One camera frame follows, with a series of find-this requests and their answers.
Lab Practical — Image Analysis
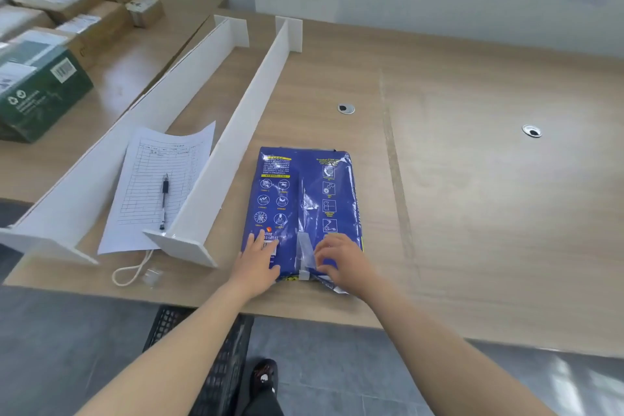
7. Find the white cord loop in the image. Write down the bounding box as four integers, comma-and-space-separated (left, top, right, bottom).
112, 249, 155, 288

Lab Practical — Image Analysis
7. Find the person's right forearm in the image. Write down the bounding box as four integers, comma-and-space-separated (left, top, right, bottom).
358, 280, 559, 416

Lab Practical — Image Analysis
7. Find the person's black shoe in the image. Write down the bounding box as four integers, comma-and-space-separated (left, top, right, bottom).
250, 358, 280, 397

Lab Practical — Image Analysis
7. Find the black ballpoint pen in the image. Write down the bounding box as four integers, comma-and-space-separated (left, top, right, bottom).
159, 173, 170, 231

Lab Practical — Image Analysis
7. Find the blue plastic-wrapped paper pack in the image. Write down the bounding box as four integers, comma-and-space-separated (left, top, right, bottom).
240, 147, 365, 295

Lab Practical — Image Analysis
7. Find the person's black trouser leg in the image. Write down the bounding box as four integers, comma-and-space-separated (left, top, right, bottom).
239, 384, 286, 416

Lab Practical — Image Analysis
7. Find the pile of brown cardboard boxes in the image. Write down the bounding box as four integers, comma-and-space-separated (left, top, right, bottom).
0, 0, 165, 71

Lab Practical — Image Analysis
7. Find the person's left forearm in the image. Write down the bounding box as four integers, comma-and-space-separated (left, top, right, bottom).
73, 280, 264, 416

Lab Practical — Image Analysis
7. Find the black plastic crate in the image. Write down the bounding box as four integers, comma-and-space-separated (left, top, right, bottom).
142, 305, 255, 416

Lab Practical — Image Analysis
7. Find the dark green cardboard box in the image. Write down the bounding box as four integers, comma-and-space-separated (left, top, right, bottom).
0, 43, 94, 144

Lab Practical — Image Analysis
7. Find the person's right hand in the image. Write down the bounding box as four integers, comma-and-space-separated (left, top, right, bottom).
313, 233, 386, 304

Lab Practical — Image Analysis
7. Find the white printed form sheet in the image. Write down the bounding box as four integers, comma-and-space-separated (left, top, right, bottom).
97, 121, 216, 255

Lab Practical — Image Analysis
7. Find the long white divider board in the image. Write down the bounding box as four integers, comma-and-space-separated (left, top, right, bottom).
0, 15, 250, 266
142, 16, 304, 269

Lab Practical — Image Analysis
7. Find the person's left hand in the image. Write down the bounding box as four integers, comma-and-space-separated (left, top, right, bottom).
228, 229, 282, 299

